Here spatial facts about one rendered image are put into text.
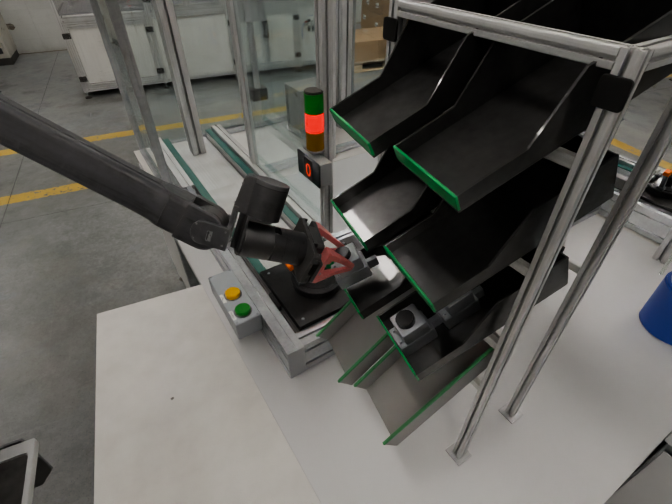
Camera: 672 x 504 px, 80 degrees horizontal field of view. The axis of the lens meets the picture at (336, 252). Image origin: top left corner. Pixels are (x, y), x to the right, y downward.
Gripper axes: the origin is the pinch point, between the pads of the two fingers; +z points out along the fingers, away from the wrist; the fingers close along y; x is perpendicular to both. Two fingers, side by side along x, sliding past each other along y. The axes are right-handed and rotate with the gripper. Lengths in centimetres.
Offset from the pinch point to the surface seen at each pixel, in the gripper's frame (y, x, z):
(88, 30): 524, 142, -93
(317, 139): 46.0, -2.1, 6.2
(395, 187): 3.1, -14.4, 3.4
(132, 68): 100, 16, -39
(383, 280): -2.2, 1.9, 9.0
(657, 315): -9, -8, 93
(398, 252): -9.2, -9.8, 1.1
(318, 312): 13.6, 29.1, 12.6
